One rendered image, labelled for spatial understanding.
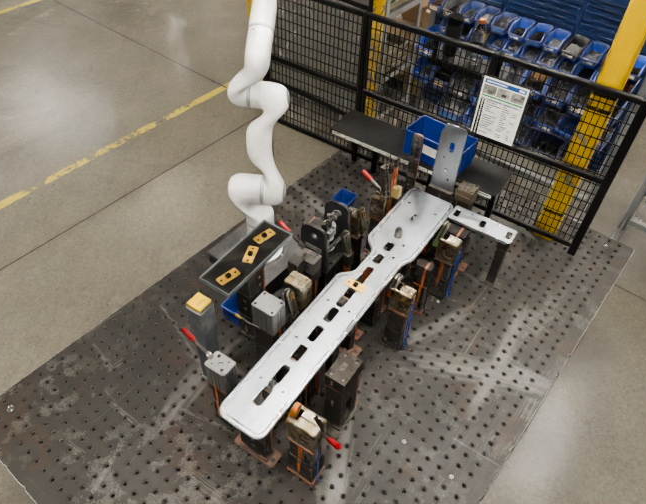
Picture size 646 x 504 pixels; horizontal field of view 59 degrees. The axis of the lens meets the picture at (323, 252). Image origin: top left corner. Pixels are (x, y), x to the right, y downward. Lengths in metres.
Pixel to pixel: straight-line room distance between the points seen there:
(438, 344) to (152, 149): 2.96
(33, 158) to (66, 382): 2.66
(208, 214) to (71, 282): 0.98
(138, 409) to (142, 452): 0.17
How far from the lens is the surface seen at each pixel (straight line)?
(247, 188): 2.28
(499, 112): 2.72
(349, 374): 1.93
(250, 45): 2.06
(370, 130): 2.94
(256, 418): 1.89
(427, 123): 2.87
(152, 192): 4.25
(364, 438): 2.20
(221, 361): 1.93
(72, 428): 2.36
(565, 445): 3.22
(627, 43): 2.51
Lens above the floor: 2.67
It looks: 46 degrees down
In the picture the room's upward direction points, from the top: 3 degrees clockwise
